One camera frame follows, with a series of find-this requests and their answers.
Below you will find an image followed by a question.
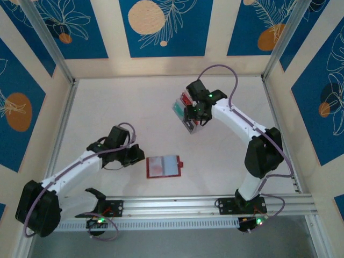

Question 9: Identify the aluminium frame bar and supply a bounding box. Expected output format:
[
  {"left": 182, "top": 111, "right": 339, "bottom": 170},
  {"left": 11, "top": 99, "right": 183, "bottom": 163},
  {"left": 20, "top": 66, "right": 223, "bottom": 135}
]
[
  {"left": 305, "top": 214, "right": 328, "bottom": 258},
  {"left": 13, "top": 220, "right": 37, "bottom": 258}
]

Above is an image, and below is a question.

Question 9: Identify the red card holder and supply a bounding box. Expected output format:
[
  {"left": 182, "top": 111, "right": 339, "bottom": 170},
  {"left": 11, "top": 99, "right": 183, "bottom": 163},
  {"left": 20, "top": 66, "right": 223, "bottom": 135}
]
[{"left": 146, "top": 155, "right": 185, "bottom": 180}]

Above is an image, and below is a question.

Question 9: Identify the teal card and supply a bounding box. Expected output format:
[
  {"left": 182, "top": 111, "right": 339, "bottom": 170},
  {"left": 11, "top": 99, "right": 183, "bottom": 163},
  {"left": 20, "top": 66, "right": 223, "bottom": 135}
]
[{"left": 173, "top": 99, "right": 186, "bottom": 116}]

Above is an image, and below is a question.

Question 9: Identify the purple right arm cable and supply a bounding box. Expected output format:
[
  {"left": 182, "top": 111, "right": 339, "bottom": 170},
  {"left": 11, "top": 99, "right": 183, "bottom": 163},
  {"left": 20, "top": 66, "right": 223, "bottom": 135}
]
[{"left": 198, "top": 64, "right": 294, "bottom": 234}]

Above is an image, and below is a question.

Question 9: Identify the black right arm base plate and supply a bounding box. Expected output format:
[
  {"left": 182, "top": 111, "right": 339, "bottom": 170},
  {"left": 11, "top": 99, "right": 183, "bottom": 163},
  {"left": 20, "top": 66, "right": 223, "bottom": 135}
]
[{"left": 216, "top": 196, "right": 268, "bottom": 216}]

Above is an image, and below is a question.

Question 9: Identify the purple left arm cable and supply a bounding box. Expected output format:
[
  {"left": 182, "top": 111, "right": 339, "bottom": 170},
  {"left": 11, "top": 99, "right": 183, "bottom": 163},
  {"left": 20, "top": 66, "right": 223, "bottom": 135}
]
[{"left": 23, "top": 123, "right": 138, "bottom": 242}]

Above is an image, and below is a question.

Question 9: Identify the white slotted cable duct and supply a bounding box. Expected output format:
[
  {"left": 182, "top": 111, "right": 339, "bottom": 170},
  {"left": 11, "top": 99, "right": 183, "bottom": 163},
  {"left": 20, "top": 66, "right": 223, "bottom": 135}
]
[{"left": 34, "top": 217, "right": 240, "bottom": 232}]

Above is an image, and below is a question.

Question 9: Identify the aluminium side rail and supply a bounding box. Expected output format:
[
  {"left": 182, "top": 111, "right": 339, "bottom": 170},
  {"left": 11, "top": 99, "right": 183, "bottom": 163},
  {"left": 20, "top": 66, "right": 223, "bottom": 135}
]
[
  {"left": 262, "top": 76, "right": 304, "bottom": 195},
  {"left": 39, "top": 79, "right": 80, "bottom": 199}
]

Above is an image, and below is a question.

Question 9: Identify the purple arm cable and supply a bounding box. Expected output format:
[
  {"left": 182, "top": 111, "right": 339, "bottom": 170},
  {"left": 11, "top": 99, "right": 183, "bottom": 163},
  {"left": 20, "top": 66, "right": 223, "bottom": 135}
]
[
  {"left": 198, "top": 64, "right": 294, "bottom": 234},
  {"left": 23, "top": 123, "right": 138, "bottom": 242}
]

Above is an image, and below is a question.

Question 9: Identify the black controller board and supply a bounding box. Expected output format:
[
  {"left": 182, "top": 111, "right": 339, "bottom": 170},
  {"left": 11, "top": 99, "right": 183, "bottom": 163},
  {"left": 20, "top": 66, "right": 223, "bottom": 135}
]
[
  {"left": 85, "top": 216, "right": 110, "bottom": 231},
  {"left": 238, "top": 216, "right": 266, "bottom": 233}
]

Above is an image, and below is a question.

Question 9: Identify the white pink april card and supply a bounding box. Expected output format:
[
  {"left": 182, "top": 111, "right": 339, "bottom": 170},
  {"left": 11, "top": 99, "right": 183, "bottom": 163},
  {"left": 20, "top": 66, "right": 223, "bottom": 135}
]
[{"left": 148, "top": 157, "right": 164, "bottom": 177}]

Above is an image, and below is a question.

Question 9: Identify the thin dark wire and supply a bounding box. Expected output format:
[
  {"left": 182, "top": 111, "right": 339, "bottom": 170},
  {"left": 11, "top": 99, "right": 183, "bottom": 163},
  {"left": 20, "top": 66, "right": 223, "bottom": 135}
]
[{"left": 103, "top": 163, "right": 127, "bottom": 171}]

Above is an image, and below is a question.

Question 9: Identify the clear plastic card box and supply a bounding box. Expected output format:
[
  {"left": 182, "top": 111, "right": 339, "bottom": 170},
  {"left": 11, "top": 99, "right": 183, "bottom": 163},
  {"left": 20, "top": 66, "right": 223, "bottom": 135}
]
[{"left": 171, "top": 91, "right": 211, "bottom": 135}]

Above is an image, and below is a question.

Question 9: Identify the dark grey card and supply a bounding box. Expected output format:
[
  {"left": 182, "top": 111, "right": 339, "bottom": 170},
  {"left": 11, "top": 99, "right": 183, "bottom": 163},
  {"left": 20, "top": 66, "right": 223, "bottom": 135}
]
[{"left": 184, "top": 120, "right": 197, "bottom": 134}]

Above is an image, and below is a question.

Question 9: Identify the aluminium frame post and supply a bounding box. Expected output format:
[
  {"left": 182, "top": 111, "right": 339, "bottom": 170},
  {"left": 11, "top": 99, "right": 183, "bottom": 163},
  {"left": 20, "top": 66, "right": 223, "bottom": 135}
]
[
  {"left": 19, "top": 0, "right": 76, "bottom": 84},
  {"left": 261, "top": 0, "right": 310, "bottom": 81}
]

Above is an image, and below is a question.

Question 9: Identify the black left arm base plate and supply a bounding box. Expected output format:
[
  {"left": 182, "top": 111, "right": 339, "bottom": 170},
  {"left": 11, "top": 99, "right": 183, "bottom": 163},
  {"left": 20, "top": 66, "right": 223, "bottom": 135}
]
[{"left": 74, "top": 199, "right": 125, "bottom": 218}]

